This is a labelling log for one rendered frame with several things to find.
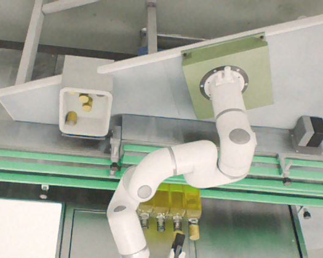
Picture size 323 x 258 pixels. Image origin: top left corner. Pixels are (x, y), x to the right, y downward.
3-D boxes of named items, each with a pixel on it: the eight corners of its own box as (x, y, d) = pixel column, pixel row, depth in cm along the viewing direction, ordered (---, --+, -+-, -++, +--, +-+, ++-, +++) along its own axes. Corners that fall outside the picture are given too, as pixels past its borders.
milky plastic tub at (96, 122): (61, 115, 174) (59, 132, 169) (62, 70, 157) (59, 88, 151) (108, 120, 175) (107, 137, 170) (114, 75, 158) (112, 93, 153)
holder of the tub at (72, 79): (62, 124, 178) (59, 139, 174) (63, 69, 157) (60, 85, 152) (107, 128, 180) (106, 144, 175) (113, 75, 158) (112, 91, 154)
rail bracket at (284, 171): (273, 155, 171) (280, 185, 163) (280, 142, 165) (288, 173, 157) (283, 156, 171) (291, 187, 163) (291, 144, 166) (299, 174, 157)
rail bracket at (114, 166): (108, 158, 173) (107, 187, 165) (112, 129, 160) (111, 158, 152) (116, 160, 173) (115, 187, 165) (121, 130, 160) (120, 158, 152)
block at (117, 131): (109, 141, 176) (108, 155, 172) (111, 125, 169) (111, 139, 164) (119, 142, 176) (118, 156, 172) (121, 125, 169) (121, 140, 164)
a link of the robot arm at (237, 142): (250, 105, 137) (261, 147, 127) (243, 134, 147) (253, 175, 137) (216, 107, 137) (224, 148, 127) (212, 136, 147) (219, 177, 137)
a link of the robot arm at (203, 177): (177, 164, 126) (175, 197, 139) (261, 147, 129) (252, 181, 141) (168, 139, 132) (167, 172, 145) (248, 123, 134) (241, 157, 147)
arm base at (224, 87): (201, 66, 145) (207, 101, 135) (242, 58, 143) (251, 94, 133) (205, 101, 157) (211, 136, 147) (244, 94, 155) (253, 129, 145)
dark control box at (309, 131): (292, 128, 178) (297, 145, 173) (301, 114, 172) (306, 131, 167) (313, 130, 179) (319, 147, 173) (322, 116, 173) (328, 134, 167)
